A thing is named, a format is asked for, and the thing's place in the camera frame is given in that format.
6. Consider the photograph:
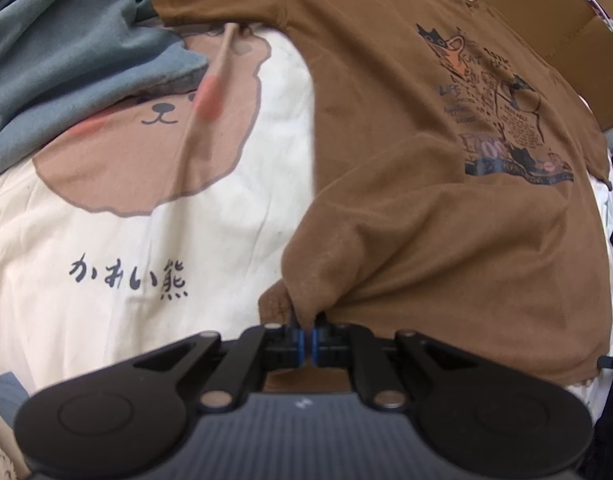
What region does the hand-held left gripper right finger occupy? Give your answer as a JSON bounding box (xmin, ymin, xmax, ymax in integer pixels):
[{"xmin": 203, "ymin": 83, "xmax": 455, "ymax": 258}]
[{"xmin": 309, "ymin": 314, "xmax": 479, "ymax": 412}]

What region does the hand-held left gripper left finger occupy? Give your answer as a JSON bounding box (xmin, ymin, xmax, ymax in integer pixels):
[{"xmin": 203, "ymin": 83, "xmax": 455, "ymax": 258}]
[{"xmin": 134, "ymin": 310, "xmax": 306, "ymax": 413}]

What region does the brown printed t-shirt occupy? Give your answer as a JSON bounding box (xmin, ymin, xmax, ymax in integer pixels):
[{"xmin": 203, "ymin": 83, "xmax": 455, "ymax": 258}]
[{"xmin": 148, "ymin": 0, "xmax": 613, "ymax": 402}]

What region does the grey-blue sweatshirt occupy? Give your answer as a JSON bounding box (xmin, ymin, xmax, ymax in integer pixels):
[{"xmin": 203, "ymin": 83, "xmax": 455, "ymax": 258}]
[{"xmin": 0, "ymin": 0, "xmax": 210, "ymax": 182}]

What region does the cream bear-print bed sheet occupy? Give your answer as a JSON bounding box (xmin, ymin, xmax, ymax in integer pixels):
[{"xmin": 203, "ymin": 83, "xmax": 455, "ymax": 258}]
[{"xmin": 0, "ymin": 24, "xmax": 613, "ymax": 480}]

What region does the brown cardboard sheet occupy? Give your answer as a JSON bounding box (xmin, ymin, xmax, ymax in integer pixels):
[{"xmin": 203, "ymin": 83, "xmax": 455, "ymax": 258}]
[{"xmin": 470, "ymin": 0, "xmax": 613, "ymax": 134}]

